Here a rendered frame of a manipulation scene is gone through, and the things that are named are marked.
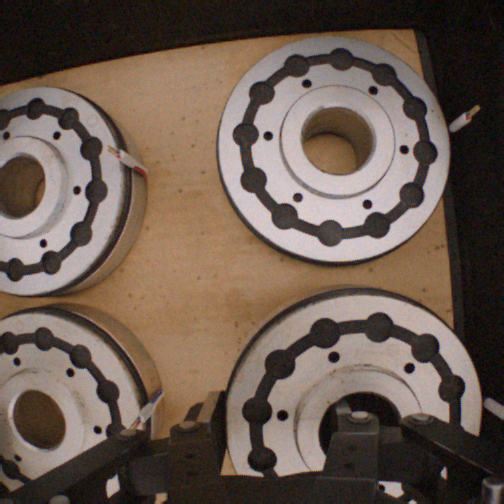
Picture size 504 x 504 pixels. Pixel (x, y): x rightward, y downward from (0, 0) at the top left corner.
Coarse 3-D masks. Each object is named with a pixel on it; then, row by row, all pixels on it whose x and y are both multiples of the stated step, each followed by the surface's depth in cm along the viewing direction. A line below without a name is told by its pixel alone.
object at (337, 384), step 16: (352, 368) 14; (368, 368) 14; (384, 368) 14; (320, 384) 14; (336, 384) 14; (352, 384) 14; (368, 384) 13; (384, 384) 13; (400, 384) 13; (304, 400) 14; (320, 400) 14; (336, 400) 14; (400, 400) 13; (416, 400) 13; (304, 416) 14; (320, 416) 14; (400, 416) 13; (304, 432) 14; (320, 432) 14; (304, 448) 14; (320, 448) 14; (320, 464) 14
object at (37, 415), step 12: (24, 396) 17; (36, 396) 19; (48, 396) 20; (24, 408) 18; (36, 408) 19; (48, 408) 20; (24, 420) 17; (36, 420) 18; (48, 420) 19; (60, 420) 20; (36, 432) 18; (48, 432) 18; (60, 432) 18; (48, 444) 17
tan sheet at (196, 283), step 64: (128, 64) 20; (192, 64) 20; (128, 128) 20; (192, 128) 20; (192, 192) 20; (128, 256) 20; (192, 256) 20; (256, 256) 19; (384, 256) 19; (448, 256) 19; (128, 320) 20; (192, 320) 20; (256, 320) 19; (448, 320) 19; (192, 384) 20
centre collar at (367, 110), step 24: (312, 96) 16; (336, 96) 16; (360, 96) 16; (288, 120) 16; (360, 120) 16; (384, 120) 16; (288, 144) 16; (384, 144) 16; (288, 168) 16; (312, 168) 16; (360, 168) 16; (384, 168) 16; (312, 192) 16; (336, 192) 16; (360, 192) 16
